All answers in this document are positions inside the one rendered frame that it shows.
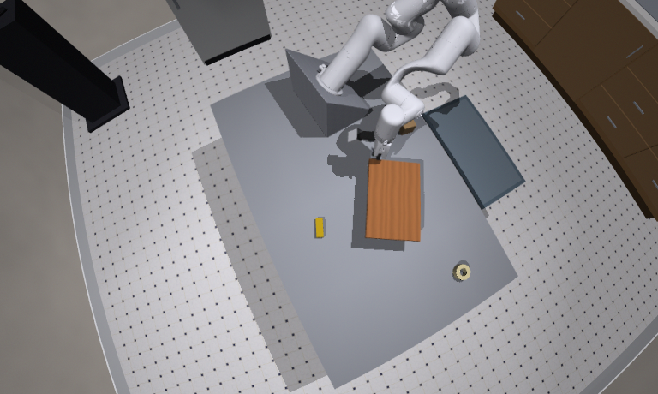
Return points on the yellow rectangular block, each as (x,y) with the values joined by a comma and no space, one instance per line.
(319,227)

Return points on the brown cardboard box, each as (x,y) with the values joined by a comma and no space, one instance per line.
(408,128)

